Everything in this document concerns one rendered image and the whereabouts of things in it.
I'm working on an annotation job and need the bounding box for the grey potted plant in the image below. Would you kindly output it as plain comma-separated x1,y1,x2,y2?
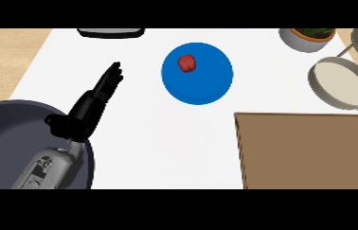
278,27,338,54

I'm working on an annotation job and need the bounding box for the dark grey round tray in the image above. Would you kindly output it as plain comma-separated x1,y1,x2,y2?
0,99,96,190

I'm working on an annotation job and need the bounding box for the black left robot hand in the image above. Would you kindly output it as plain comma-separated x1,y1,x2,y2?
42,61,124,143

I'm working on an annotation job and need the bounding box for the brown cutting board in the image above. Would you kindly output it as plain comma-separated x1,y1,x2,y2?
232,112,358,190

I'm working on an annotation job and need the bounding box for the black flat appliance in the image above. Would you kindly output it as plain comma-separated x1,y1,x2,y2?
75,27,146,40

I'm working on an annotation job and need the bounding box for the red vegetable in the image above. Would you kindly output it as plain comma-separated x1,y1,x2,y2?
177,54,196,74

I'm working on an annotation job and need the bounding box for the grey pan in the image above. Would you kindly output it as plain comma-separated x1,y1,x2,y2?
306,42,358,111

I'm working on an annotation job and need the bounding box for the blue round plate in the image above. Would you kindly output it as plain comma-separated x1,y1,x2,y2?
161,42,235,106

